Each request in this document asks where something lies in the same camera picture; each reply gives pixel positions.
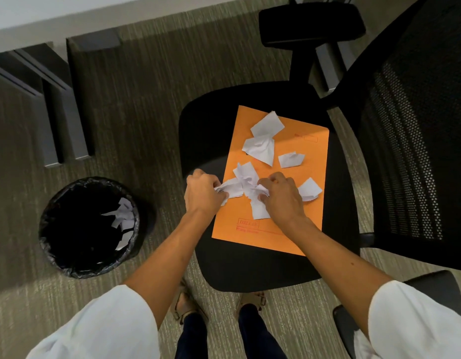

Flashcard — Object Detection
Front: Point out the person's left hand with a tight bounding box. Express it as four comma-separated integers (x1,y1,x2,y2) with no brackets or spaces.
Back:
184,169,229,218

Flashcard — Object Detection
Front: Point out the person's right hand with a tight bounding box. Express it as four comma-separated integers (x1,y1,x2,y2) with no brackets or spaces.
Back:
257,172,306,223

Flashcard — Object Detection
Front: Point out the white paper strip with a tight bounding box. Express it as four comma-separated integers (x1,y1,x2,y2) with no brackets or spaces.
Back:
214,179,246,207

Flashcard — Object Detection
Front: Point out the torn white paper sheet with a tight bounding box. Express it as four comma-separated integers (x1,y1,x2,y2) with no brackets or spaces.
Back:
249,184,271,220

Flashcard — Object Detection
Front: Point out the person's left forearm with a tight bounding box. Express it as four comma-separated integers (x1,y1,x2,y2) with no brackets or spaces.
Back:
122,208,217,329

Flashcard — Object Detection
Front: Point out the person's right forearm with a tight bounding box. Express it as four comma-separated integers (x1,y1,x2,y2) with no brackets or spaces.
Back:
281,216,389,338

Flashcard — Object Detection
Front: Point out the wrinkled white paper piece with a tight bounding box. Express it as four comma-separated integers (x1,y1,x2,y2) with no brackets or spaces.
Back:
232,162,261,188

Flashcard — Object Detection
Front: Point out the orange paper envelope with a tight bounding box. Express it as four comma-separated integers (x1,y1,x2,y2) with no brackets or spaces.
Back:
211,105,330,257

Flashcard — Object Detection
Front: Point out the small crumpled white paper piece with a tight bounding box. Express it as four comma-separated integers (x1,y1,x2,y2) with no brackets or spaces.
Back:
278,152,306,169

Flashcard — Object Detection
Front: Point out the large crumpled white paper piece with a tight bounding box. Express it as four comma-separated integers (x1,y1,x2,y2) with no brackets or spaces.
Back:
241,132,276,167

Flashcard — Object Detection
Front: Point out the folded white paper piece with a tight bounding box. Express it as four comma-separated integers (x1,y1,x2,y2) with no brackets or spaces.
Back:
297,177,324,202

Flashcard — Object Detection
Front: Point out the flat white paper piece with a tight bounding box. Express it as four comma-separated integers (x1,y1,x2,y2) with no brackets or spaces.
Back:
251,111,285,139

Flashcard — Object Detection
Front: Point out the black round trash bin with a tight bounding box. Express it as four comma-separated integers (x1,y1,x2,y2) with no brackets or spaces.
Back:
39,177,150,279

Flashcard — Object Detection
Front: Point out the white paper scraps pile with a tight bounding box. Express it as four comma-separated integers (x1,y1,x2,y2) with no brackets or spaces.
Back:
101,197,136,252

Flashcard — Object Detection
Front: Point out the tan right sandal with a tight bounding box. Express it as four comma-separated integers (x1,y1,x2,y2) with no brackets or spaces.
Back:
235,291,270,319

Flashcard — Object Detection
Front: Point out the tan sandal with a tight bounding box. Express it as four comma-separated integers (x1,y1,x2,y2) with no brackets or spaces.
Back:
235,291,270,319
170,279,209,334

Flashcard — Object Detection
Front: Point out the tan left sandal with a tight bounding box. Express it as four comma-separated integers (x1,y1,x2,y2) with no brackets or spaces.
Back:
170,279,209,334

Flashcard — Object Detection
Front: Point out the person's right trouser leg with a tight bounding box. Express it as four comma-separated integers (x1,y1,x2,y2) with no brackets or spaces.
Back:
237,304,288,359

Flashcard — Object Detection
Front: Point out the person's trouser leg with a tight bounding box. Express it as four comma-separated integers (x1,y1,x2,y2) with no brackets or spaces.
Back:
176,312,209,359
237,304,288,359

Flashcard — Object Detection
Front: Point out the black office chair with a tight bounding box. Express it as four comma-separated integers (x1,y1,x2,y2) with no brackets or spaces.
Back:
178,0,461,359

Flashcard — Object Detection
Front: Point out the black plastic bin liner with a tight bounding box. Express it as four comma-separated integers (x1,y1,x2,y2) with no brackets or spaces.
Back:
39,177,142,279

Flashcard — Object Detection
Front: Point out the person's left trouser leg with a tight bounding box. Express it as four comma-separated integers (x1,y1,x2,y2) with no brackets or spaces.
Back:
176,312,209,359

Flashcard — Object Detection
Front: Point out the white left sleeve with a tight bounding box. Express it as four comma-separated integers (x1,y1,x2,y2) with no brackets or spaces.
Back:
27,284,162,359

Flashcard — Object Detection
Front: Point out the white sleeve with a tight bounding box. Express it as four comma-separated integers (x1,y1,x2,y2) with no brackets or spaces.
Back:
27,284,162,359
354,280,461,359

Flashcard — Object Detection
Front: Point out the white right sleeve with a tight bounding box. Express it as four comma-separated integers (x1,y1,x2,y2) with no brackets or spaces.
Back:
354,280,461,359

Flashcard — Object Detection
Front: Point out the grey metal desk leg frame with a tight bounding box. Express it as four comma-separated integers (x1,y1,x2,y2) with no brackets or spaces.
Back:
0,27,121,169

